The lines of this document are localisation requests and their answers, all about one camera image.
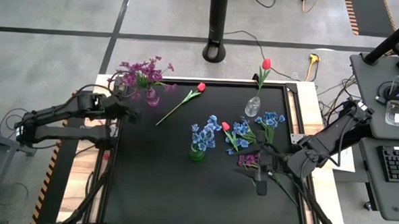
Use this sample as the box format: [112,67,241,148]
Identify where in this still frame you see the clear glass vase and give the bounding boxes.
[243,95,262,118]

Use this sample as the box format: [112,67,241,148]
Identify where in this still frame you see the green glass vase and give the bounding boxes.
[188,145,207,163]

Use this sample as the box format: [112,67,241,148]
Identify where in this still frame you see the grey desk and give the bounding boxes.
[346,52,399,140]

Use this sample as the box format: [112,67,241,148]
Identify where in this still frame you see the black pole stand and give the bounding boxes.
[201,0,230,65]

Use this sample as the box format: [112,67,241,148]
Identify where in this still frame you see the black keyboard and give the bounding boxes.
[375,144,399,184]

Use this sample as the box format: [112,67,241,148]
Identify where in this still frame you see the black coiled cable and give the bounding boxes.
[253,0,279,9]

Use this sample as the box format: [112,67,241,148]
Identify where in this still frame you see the black looped floor cable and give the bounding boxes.
[0,107,30,141]

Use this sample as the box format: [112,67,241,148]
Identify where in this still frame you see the grey keyboard shelf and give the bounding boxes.
[355,136,399,222]

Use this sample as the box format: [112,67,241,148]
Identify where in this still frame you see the yellow power plug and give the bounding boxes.
[303,53,322,83]

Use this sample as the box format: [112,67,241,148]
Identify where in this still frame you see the black round desk grommet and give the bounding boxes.
[376,80,396,101]

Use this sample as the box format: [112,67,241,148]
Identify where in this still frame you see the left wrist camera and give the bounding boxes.
[113,75,130,93]

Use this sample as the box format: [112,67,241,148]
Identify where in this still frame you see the black diagonal pole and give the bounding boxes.
[362,9,399,67]

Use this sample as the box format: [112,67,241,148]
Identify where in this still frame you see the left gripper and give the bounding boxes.
[97,91,143,125]

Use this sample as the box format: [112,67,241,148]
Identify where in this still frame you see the white paper sheet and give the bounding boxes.
[329,144,357,174]

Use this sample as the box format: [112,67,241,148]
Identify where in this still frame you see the black hazard-striped floor plate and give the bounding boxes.
[29,113,93,224]

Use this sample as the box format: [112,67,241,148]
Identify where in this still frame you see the black striped-edge floor mat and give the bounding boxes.
[342,0,398,38]

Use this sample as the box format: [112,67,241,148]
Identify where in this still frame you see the red artificial tulip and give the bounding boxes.
[220,120,241,152]
[253,57,274,100]
[154,80,208,129]

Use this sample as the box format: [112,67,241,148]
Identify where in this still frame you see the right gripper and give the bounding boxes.
[232,128,296,198]

